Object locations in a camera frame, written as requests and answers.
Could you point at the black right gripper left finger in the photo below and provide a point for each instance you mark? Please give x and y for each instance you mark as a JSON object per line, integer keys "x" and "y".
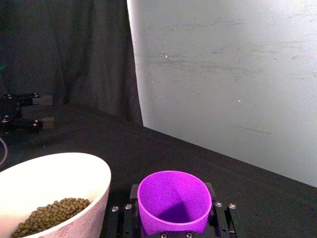
{"x": 121, "y": 220}

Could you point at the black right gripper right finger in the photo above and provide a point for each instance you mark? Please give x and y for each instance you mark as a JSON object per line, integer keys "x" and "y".
{"x": 223, "y": 220}

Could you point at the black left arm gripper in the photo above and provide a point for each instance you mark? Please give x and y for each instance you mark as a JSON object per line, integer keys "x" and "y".
{"x": 8, "y": 111}

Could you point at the purple plastic cup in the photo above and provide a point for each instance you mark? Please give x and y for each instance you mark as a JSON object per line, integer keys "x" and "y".
{"x": 173, "y": 193}

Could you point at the white patterned ceramic bowl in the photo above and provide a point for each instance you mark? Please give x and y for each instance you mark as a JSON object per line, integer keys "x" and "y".
{"x": 37, "y": 178}

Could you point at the green mung beans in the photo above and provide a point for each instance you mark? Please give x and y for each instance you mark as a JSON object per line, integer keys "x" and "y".
{"x": 49, "y": 215}

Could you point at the black curtain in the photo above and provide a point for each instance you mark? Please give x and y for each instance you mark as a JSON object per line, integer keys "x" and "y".
{"x": 74, "y": 49}

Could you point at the black table cloth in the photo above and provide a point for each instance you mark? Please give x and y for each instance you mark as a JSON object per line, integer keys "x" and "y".
{"x": 173, "y": 153}

